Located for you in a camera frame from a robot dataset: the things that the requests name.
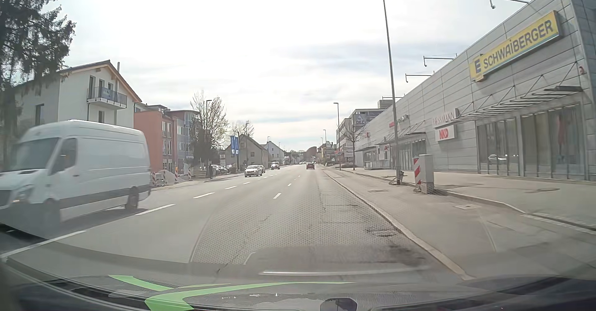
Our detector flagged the red white roadwork barriers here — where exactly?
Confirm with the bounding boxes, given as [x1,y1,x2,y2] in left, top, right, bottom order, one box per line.
[150,167,194,187]

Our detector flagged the white van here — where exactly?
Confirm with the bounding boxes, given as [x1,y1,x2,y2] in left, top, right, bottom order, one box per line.
[0,119,152,237]

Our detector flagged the grey house with gabled roof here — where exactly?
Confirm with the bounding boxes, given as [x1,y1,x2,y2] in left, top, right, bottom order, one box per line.
[223,134,269,168]

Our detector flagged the building with billboard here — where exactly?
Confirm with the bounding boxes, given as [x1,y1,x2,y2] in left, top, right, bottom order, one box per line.
[336,108,385,164]

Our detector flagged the grey asphalt road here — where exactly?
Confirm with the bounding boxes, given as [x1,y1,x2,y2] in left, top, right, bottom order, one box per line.
[0,163,471,284]

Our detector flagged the tall grey lamp post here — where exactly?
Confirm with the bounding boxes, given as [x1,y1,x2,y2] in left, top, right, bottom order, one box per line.
[370,0,405,185]

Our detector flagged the car's own bonnet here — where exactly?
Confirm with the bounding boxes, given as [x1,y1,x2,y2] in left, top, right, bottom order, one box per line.
[0,260,596,311]

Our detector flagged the white house with balcony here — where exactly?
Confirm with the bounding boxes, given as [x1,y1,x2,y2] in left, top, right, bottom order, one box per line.
[14,60,142,130]

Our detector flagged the grey street cabinet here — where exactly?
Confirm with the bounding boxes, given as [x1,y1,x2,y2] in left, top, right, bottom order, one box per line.
[418,154,435,195]

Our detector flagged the small bare tree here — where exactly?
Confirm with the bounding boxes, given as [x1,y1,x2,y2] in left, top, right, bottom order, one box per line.
[344,123,366,171]

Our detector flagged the red brick building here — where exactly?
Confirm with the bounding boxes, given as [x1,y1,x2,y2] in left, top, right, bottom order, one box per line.
[134,104,178,173]

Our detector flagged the grey blue building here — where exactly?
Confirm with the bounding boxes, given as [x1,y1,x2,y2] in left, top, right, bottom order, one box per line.
[169,109,201,172]

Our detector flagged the grey shop building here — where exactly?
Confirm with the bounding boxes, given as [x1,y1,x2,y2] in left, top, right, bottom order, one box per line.
[359,0,596,182]

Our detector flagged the dark conifer tree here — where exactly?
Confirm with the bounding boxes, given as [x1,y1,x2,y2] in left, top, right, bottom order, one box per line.
[0,0,85,169]

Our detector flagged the grey paved pavement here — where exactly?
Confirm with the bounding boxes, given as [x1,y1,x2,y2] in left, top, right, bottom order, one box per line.
[321,166,596,279]

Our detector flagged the row of distant buildings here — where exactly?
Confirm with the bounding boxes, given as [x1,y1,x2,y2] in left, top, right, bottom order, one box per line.
[265,141,337,165]

